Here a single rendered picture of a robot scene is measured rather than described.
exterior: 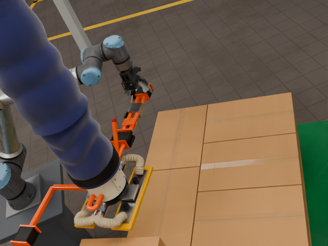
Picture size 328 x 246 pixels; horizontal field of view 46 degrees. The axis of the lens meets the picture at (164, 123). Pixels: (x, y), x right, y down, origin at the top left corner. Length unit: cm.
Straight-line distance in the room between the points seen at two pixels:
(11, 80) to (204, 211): 138
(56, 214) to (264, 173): 125
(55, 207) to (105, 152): 97
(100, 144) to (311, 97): 240
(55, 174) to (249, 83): 210
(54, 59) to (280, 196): 144
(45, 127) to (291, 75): 284
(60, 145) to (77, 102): 18
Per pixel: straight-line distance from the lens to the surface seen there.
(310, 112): 348
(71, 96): 141
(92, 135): 152
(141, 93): 210
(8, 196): 256
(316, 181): 300
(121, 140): 187
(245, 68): 412
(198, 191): 239
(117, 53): 194
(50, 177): 270
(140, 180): 183
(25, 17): 130
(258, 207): 224
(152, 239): 179
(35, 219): 182
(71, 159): 154
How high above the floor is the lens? 237
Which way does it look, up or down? 39 degrees down
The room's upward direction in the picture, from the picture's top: 24 degrees counter-clockwise
